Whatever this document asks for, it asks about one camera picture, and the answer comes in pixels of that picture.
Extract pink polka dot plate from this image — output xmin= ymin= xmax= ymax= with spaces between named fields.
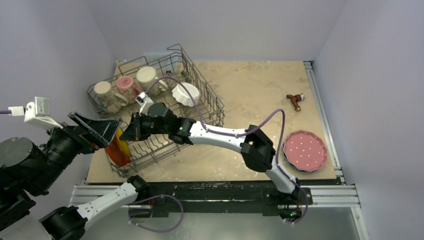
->
xmin=282 ymin=130 xmax=328 ymax=173

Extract blue plate under pink plate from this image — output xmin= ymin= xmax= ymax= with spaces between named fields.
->
xmin=282 ymin=142 xmax=328 ymax=173

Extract white bowl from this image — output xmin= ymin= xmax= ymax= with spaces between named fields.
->
xmin=171 ymin=82 xmax=201 ymax=107

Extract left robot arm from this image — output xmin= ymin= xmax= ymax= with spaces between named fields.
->
xmin=0 ymin=112 xmax=149 ymax=240

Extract grey wire dish rack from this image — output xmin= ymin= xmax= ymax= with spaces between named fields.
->
xmin=91 ymin=44 xmax=225 ymax=177

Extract small red-capped object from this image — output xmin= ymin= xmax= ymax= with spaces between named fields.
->
xmin=286 ymin=93 xmax=305 ymax=112

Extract clear plastic container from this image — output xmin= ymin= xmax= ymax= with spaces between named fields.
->
xmin=144 ymin=52 xmax=181 ymax=75

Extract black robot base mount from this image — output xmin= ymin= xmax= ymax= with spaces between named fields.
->
xmin=129 ymin=180 xmax=313 ymax=221

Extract yellow plate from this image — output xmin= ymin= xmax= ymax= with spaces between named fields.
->
xmin=116 ymin=128 xmax=131 ymax=166

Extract white floral mug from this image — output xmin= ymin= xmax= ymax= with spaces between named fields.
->
xmin=136 ymin=66 xmax=169 ymax=98

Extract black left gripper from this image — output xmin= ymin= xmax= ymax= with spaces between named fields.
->
xmin=32 ymin=109 xmax=122 ymax=192

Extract beige mug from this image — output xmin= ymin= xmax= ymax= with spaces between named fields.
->
xmin=93 ymin=81 xmax=129 ymax=114

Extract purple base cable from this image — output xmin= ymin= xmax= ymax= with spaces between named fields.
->
xmin=128 ymin=193 xmax=184 ymax=233

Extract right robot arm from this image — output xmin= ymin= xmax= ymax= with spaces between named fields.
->
xmin=120 ymin=103 xmax=301 ymax=204

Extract pink patterned mug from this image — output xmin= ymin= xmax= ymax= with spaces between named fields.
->
xmin=115 ymin=76 xmax=143 ymax=104

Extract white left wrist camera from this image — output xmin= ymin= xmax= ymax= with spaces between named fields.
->
xmin=2 ymin=96 xmax=64 ymax=131

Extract red-orange plate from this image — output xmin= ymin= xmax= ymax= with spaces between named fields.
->
xmin=105 ymin=141 xmax=131 ymax=167

